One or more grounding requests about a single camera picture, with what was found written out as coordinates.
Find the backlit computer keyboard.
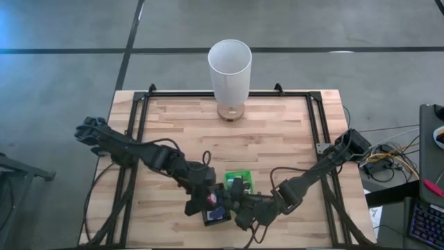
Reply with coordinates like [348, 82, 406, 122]
[409, 200, 444, 250]

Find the purple digital clock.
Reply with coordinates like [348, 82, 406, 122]
[207, 207, 225, 221]

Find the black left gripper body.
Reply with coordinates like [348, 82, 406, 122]
[183, 166, 217, 217]

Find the red handled tool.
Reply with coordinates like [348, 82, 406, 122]
[422, 179, 444, 198]

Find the black power box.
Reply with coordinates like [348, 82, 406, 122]
[364, 161, 386, 176]

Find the yellow cable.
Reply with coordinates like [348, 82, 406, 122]
[366, 144, 420, 180]

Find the black aluminium table frame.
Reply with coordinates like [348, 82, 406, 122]
[83, 83, 377, 249]

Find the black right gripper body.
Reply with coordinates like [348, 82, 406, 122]
[230, 176, 281, 231]

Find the black desk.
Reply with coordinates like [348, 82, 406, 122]
[366, 103, 444, 250]

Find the dark grey bench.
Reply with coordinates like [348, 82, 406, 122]
[0, 152, 56, 250]

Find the white paper sheet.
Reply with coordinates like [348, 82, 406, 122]
[369, 206, 382, 228]

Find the black plastic basket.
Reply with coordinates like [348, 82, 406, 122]
[200, 183, 232, 227]

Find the white round object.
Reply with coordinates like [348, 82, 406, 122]
[433, 125, 444, 150]

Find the green plastic basket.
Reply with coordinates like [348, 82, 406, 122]
[223, 169, 256, 195]

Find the white shade wooden base lamp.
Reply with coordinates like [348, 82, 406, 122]
[207, 39, 253, 122]

